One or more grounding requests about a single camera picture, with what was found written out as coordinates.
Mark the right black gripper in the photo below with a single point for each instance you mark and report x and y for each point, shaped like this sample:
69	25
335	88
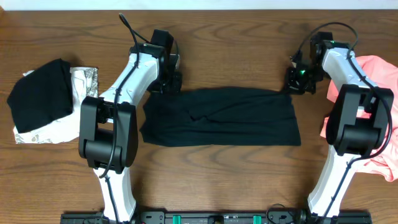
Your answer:
291	86

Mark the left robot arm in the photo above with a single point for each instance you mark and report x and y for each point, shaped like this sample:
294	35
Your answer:
108	137

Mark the folded black garment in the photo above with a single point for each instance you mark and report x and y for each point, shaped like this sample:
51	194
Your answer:
42	96

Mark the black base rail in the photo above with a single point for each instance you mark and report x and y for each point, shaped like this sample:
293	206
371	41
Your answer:
277	216

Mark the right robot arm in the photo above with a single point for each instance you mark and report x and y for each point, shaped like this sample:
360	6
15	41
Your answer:
359	126

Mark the black t-shirt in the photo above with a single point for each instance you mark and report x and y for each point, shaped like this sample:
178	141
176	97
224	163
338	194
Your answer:
222	116

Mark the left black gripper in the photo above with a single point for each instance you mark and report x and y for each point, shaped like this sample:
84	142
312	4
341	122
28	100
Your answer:
175	88

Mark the white patterned folded garment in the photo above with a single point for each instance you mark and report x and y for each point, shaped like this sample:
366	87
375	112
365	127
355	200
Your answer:
84	83

